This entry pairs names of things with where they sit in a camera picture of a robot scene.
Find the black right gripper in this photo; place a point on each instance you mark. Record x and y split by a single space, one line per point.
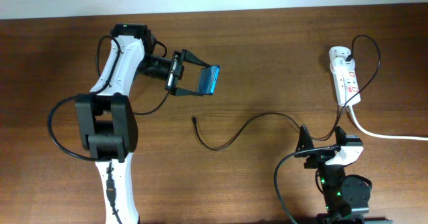
320 156

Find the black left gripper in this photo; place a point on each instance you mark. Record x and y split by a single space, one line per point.
175 67

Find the blue Galaxy smartphone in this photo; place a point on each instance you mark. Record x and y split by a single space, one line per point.
208 80

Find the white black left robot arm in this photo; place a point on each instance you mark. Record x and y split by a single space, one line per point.
107 123

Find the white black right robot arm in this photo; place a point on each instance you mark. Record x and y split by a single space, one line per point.
346 196

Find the white power strip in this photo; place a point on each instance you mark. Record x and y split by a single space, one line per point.
345 83

